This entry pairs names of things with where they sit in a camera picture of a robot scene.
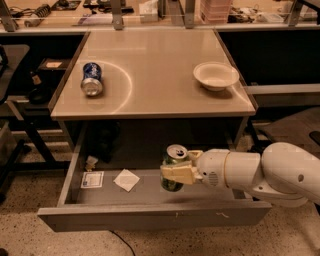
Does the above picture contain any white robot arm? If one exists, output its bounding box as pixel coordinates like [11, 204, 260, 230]
[160, 142, 320, 207]

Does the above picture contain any black floor cable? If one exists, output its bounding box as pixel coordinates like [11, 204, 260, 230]
[109, 229, 137, 256]

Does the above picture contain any black office chair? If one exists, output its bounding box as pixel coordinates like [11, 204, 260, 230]
[0, 44, 29, 203]
[247, 107, 320, 209]

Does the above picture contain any pink plastic crate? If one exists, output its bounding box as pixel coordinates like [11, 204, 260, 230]
[200, 0, 233, 24]

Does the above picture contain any blue bordered label card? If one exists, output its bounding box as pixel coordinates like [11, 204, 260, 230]
[81, 171, 104, 189]

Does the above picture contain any black office chair left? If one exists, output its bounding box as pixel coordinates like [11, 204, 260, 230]
[0, 44, 29, 203]

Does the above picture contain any white square paper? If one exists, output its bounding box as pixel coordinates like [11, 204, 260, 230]
[114, 169, 140, 192]

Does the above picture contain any green soda can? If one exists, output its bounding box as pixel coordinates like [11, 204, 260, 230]
[160, 144, 188, 192]

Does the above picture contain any blue soda can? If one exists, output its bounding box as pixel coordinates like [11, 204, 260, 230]
[81, 62, 103, 97]

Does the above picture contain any white tissue box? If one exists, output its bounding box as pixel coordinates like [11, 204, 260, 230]
[139, 0, 158, 23]

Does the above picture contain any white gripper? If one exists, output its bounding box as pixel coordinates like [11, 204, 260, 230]
[160, 149, 230, 188]

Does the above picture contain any white bowl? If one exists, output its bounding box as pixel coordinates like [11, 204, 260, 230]
[193, 62, 240, 91]

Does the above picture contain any crumpled paper scrap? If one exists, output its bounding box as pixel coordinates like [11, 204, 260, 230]
[85, 156, 98, 171]

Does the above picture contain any black office chair right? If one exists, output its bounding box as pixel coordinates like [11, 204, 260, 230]
[247, 107, 320, 209]

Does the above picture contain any open grey drawer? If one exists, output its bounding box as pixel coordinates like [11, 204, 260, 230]
[38, 129, 271, 232]

